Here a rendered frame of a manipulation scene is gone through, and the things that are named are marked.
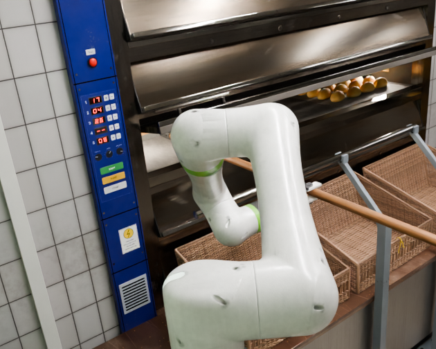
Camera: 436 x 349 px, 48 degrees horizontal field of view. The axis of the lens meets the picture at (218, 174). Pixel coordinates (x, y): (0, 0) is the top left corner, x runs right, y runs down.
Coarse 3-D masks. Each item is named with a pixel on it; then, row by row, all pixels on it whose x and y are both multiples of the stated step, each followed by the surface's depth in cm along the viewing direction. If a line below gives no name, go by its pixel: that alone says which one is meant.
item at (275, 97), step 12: (408, 60) 247; (336, 72) 244; (360, 72) 228; (372, 72) 232; (312, 84) 212; (324, 84) 216; (276, 96) 201; (288, 96) 205; (204, 108) 203; (228, 108) 189; (156, 120) 193; (144, 132) 184; (156, 132) 176
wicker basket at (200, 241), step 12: (204, 240) 213; (216, 240) 216; (180, 252) 207; (192, 252) 210; (204, 252) 214; (216, 252) 216; (228, 252) 220; (240, 252) 224; (252, 252) 227; (324, 252) 211; (180, 264) 206; (336, 264) 208; (336, 276) 199; (348, 276) 204; (348, 288) 206; (252, 348) 180; (264, 348) 183
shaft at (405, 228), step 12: (252, 168) 188; (312, 192) 165; (324, 192) 162; (336, 204) 157; (348, 204) 153; (372, 216) 146; (384, 216) 144; (396, 228) 140; (408, 228) 137; (432, 240) 132
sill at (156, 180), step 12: (384, 96) 272; (396, 96) 273; (408, 96) 280; (348, 108) 257; (360, 108) 258; (372, 108) 264; (312, 120) 243; (324, 120) 244; (336, 120) 249; (300, 132) 236; (168, 168) 201; (180, 168) 200; (156, 180) 195; (168, 180) 199
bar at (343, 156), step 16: (416, 128) 224; (368, 144) 209; (336, 160) 198; (432, 160) 222; (352, 176) 199; (256, 192) 177; (384, 240) 194; (384, 256) 196; (384, 272) 199; (384, 288) 203; (384, 304) 206; (384, 320) 210; (384, 336) 213
